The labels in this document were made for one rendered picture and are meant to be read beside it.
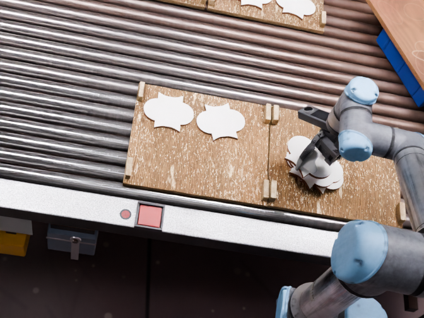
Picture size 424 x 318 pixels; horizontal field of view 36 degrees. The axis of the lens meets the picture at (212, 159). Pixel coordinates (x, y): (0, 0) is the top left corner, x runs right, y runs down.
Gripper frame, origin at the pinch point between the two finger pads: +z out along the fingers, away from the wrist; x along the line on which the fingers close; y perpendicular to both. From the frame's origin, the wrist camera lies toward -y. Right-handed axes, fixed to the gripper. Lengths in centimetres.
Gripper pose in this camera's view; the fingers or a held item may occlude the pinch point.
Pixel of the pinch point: (309, 156)
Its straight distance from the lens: 181.8
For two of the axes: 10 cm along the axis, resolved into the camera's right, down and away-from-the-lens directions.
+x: 7.5, -4.7, 4.6
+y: 6.3, 7.2, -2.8
